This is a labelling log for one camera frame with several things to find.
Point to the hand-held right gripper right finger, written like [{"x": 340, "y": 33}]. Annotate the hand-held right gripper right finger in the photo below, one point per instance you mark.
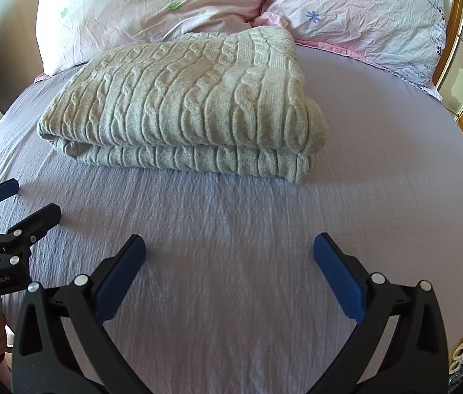
[{"x": 338, "y": 279}]

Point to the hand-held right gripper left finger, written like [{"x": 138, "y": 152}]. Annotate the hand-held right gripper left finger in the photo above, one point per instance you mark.
[{"x": 119, "y": 281}]

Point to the lavender bed sheet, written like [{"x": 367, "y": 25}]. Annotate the lavender bed sheet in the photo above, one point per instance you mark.
[{"x": 223, "y": 230}]

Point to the white patterned object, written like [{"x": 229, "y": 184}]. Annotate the white patterned object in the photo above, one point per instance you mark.
[{"x": 460, "y": 355}]

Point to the pink pillow with tree print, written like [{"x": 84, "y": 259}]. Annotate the pink pillow with tree print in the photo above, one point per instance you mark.
[{"x": 133, "y": 8}]

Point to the pink pillow with blue flowers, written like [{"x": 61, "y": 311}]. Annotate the pink pillow with blue flowers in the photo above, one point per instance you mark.
[{"x": 362, "y": 16}]

